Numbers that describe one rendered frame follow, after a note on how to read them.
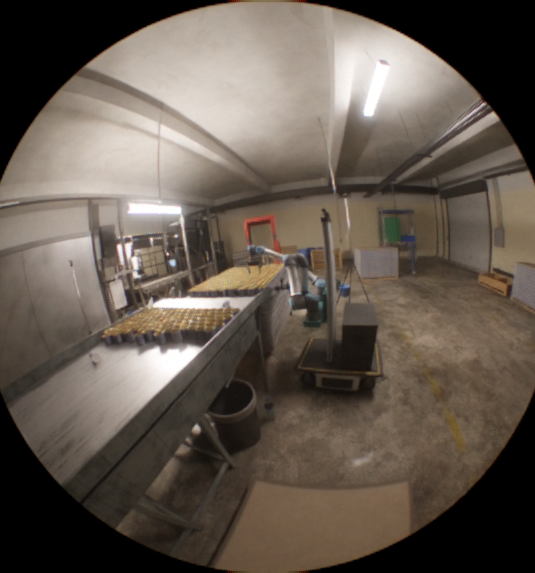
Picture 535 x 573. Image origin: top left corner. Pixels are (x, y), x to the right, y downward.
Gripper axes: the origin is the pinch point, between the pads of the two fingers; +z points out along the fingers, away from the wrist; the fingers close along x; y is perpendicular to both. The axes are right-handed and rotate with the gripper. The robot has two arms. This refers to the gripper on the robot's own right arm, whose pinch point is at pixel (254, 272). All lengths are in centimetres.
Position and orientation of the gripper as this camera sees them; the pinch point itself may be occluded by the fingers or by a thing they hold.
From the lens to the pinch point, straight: 220.0
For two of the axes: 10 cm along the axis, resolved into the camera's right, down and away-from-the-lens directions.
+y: -2.7, 3.1, -9.1
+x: 9.5, -0.5, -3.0
